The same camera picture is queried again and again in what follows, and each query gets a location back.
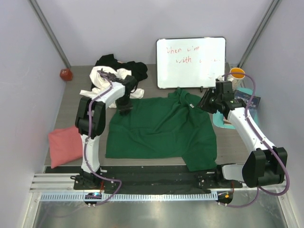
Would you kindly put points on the black t-shirt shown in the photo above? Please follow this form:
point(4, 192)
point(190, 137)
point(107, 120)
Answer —
point(138, 69)

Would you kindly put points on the white dry-erase board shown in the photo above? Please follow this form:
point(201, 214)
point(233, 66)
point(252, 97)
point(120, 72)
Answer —
point(190, 62)

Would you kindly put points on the white mug orange inside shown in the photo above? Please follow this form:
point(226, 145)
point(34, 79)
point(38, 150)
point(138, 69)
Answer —
point(236, 76)

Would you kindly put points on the white slotted cable duct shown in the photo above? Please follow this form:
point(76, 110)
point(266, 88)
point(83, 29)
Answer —
point(94, 196)

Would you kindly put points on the folded pink t-shirt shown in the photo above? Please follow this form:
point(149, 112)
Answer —
point(65, 145)

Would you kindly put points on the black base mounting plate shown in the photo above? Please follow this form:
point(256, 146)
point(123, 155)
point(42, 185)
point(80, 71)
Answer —
point(115, 170)

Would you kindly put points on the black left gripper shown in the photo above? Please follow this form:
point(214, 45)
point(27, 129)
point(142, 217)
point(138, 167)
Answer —
point(126, 109)

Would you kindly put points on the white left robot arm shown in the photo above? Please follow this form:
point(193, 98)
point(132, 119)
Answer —
point(91, 117)

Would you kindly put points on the aluminium frame rail front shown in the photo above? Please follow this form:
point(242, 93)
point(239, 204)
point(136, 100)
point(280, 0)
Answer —
point(47, 183)

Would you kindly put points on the small red cube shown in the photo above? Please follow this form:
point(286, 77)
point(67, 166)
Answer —
point(66, 74)

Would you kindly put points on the green t-shirt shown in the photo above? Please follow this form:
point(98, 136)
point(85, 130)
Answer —
point(164, 127)

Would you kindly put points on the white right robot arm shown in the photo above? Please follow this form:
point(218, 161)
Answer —
point(266, 164)

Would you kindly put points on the white t-shirt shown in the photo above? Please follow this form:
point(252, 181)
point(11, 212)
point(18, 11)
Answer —
point(102, 84)

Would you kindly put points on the teal plastic mat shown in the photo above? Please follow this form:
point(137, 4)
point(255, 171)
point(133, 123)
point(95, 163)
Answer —
point(244, 94)

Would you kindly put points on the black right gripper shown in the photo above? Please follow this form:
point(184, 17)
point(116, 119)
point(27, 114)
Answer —
point(204, 104)

